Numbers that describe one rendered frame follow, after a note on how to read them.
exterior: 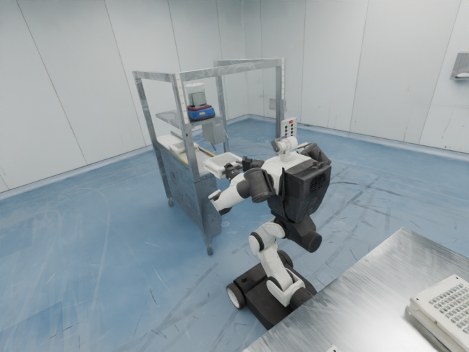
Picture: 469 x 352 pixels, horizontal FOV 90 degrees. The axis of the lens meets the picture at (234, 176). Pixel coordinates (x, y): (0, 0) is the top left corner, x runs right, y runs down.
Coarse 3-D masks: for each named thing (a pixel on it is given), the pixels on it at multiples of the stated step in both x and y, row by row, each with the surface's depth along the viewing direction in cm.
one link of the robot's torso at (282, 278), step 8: (248, 240) 172; (256, 240) 164; (256, 248) 165; (272, 248) 173; (256, 256) 174; (264, 256) 170; (272, 256) 171; (264, 264) 174; (272, 264) 169; (280, 264) 171; (272, 272) 168; (280, 272) 169; (288, 272) 171; (272, 280) 168; (280, 280) 166; (288, 280) 168; (280, 288) 164
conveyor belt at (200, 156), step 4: (160, 136) 308; (164, 136) 306; (168, 136) 305; (172, 136) 303; (160, 140) 293; (164, 140) 291; (168, 140) 290; (172, 140) 288; (176, 140) 287; (180, 140) 286; (164, 144) 280; (168, 144) 278; (168, 148) 266; (196, 152) 247; (200, 152) 246; (184, 156) 240; (196, 156) 237; (200, 156) 236; (204, 156) 235; (208, 156) 235; (184, 160) 232; (200, 160) 229; (200, 164) 220; (200, 168) 212; (200, 172) 207; (204, 172) 208; (208, 172) 210; (200, 176) 207
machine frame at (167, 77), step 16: (224, 64) 271; (160, 80) 182; (144, 96) 254; (176, 96) 165; (144, 112) 259; (224, 128) 324; (192, 144) 183; (224, 144) 337; (160, 160) 288; (192, 160) 188; (192, 176) 195; (208, 224) 222; (208, 240) 229
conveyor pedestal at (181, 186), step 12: (168, 168) 301; (168, 180) 324; (180, 180) 273; (204, 180) 226; (180, 192) 292; (192, 192) 250; (204, 192) 231; (180, 204) 317; (192, 204) 265; (192, 216) 286; (216, 216) 251; (216, 228) 260
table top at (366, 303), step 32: (384, 256) 112; (416, 256) 110; (448, 256) 109; (352, 288) 99; (384, 288) 98; (416, 288) 97; (288, 320) 90; (320, 320) 89; (352, 320) 88; (384, 320) 87; (416, 320) 86
